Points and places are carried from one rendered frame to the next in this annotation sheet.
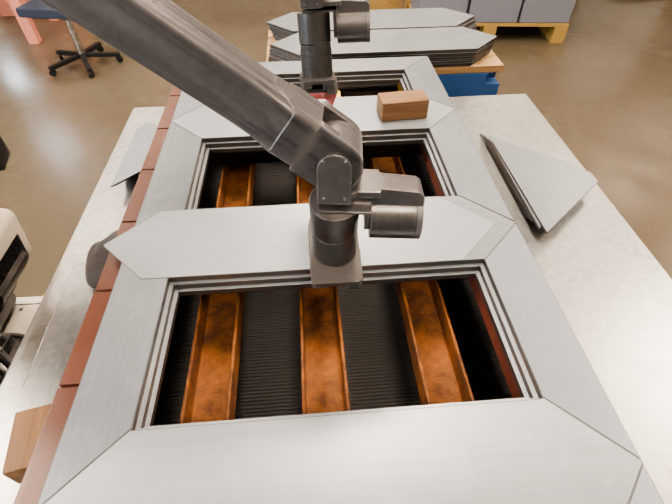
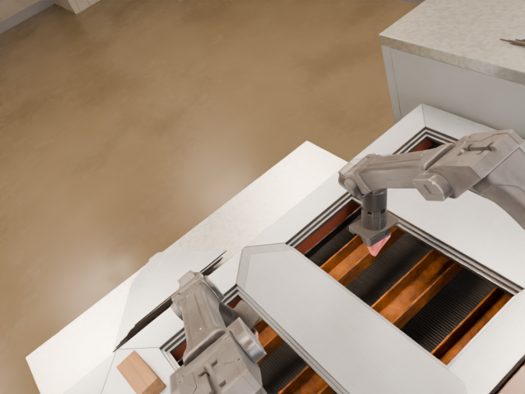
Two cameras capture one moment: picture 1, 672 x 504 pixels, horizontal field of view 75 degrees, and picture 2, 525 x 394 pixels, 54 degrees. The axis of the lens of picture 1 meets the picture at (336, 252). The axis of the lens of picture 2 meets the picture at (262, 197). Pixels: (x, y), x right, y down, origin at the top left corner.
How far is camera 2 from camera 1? 122 cm
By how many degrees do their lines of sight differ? 71
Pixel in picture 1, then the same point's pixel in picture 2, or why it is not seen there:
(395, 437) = (414, 211)
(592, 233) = (203, 243)
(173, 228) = not seen: outside the picture
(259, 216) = (347, 370)
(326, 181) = not seen: hidden behind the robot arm
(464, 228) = (266, 263)
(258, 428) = (464, 248)
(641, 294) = (241, 210)
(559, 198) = (188, 259)
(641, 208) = (28, 348)
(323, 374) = (400, 308)
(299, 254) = (357, 318)
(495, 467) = not seen: hidden behind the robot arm
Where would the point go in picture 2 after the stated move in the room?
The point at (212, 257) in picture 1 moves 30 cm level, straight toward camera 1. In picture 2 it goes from (406, 361) to (456, 258)
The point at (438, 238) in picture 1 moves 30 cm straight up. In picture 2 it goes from (284, 268) to (249, 191)
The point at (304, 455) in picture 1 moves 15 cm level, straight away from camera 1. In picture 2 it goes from (454, 228) to (421, 269)
